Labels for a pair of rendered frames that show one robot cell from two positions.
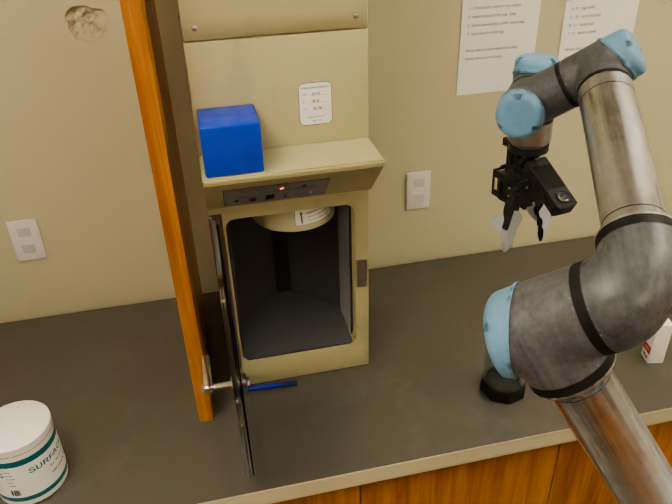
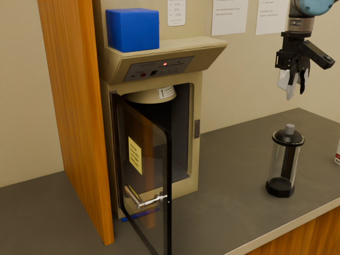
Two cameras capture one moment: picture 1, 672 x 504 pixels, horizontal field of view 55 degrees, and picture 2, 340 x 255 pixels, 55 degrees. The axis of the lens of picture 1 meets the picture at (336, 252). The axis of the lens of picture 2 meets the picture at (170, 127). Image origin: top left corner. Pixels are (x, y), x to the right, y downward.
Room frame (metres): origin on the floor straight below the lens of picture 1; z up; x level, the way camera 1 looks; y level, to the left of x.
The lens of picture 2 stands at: (0.24, 0.36, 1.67)
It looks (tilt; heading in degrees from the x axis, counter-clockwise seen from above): 25 degrees down; 341
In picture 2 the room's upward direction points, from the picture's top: straight up
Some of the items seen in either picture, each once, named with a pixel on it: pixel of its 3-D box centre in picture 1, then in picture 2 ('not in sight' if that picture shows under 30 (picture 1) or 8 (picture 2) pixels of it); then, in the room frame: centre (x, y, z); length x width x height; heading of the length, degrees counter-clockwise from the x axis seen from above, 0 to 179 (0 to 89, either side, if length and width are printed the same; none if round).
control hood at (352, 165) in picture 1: (292, 182); (168, 61); (1.08, 0.08, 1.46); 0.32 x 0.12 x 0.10; 102
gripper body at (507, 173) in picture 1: (522, 171); (294, 51); (1.10, -0.35, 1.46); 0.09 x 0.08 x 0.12; 24
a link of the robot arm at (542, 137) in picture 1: (528, 132); (299, 25); (1.09, -0.35, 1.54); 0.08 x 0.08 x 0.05
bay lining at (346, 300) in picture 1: (286, 256); (142, 126); (1.26, 0.11, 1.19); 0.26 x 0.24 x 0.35; 102
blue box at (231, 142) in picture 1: (230, 140); (132, 29); (1.06, 0.18, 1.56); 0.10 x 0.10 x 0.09; 12
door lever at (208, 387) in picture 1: (216, 373); (141, 195); (0.87, 0.22, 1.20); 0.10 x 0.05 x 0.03; 12
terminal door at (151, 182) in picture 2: (230, 348); (139, 180); (0.94, 0.20, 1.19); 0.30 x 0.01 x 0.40; 12
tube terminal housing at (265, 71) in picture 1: (282, 204); (141, 90); (1.26, 0.11, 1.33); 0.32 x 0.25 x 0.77; 102
